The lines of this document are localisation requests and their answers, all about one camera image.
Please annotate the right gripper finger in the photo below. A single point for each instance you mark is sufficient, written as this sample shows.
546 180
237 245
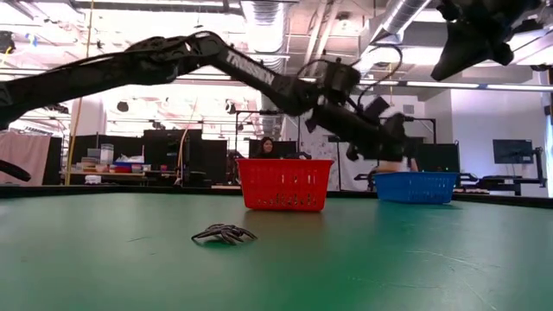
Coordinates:
460 54

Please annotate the black aluminium table frame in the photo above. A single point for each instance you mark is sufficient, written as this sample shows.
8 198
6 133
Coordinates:
129 190

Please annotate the cluttered workbench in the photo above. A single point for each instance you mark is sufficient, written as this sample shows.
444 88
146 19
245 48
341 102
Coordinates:
114 174

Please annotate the black partition panel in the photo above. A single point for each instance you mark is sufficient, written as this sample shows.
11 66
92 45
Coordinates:
108 147
203 151

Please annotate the black background robot arm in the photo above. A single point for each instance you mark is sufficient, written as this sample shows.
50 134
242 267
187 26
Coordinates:
365 177

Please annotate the pink curtain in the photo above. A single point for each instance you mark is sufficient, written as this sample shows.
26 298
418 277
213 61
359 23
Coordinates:
23 157

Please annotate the wall mounted monitor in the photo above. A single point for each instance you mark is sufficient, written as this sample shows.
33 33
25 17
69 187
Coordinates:
513 151

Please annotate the black plastic spider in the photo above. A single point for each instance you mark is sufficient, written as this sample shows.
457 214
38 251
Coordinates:
225 233

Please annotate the person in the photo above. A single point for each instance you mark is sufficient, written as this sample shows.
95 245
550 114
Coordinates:
266 147
397 166

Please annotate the black desk with stand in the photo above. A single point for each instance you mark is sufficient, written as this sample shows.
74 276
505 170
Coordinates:
501 180

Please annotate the ceiling light strip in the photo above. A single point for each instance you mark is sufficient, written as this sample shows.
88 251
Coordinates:
475 85
207 78

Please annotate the red plastic basket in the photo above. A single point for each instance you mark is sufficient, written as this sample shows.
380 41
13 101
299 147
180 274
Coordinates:
285 183

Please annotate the black ceiling spotlight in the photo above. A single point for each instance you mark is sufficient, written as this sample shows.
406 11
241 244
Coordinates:
230 106
122 106

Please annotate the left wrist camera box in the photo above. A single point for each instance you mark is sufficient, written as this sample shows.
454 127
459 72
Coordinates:
376 108

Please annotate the black desk monitors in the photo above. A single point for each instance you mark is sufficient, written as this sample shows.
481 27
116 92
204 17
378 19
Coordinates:
436 156

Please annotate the clear storage container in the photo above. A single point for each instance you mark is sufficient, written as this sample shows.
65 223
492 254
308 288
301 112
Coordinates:
106 153

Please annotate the silver ventilation duct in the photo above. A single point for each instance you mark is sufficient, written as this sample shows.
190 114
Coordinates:
268 26
404 15

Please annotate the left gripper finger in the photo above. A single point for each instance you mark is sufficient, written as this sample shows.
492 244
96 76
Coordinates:
398 127
391 152

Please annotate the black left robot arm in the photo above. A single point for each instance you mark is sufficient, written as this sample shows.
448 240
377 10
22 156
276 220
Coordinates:
129 69

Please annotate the blue plastic basket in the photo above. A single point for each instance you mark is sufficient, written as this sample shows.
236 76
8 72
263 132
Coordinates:
415 188

